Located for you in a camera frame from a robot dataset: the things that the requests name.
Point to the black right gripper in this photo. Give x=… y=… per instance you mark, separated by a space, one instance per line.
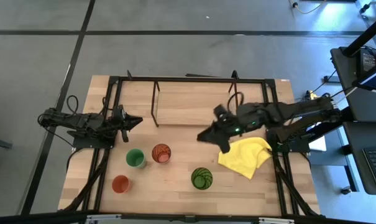
x=229 y=126

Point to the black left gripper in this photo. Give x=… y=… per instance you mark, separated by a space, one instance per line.
x=116 y=124

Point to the small plain green cup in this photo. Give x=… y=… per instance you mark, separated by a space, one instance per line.
x=135 y=158

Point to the orange cup with black pattern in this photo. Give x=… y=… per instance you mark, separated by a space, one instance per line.
x=161 y=154

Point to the large green cup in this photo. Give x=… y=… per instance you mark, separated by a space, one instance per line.
x=202 y=179

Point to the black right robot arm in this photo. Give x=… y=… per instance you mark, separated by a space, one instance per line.
x=299 y=112

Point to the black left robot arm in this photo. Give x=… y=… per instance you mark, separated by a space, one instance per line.
x=79 y=120

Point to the yellow cloth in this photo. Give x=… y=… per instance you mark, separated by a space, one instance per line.
x=246 y=158

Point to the small plain orange cup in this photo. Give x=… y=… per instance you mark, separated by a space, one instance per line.
x=121 y=184

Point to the white box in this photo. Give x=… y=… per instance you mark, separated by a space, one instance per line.
x=319 y=145

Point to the yellow power strip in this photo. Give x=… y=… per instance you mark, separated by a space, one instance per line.
x=312 y=95

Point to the black desk foot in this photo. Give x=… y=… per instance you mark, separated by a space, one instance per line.
x=329 y=79

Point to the black crossbar with silver brackets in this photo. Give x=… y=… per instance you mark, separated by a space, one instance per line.
x=35 y=217

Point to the black caster wheel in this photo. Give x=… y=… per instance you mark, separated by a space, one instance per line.
x=346 y=190

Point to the black desk top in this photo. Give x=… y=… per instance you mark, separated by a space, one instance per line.
x=358 y=102
x=358 y=174

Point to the black electronic box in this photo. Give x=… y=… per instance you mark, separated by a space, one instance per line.
x=368 y=61

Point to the black diagonal pole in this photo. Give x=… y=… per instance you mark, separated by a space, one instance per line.
x=364 y=36

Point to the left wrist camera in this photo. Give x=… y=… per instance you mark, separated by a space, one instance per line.
x=121 y=112

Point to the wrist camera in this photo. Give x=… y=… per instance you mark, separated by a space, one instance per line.
x=121 y=112
x=220 y=112

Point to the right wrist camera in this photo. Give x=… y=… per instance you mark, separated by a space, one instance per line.
x=220 y=112

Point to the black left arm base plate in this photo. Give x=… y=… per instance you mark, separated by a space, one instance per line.
x=91 y=144

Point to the black metal table frame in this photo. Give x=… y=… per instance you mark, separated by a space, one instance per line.
x=190 y=79

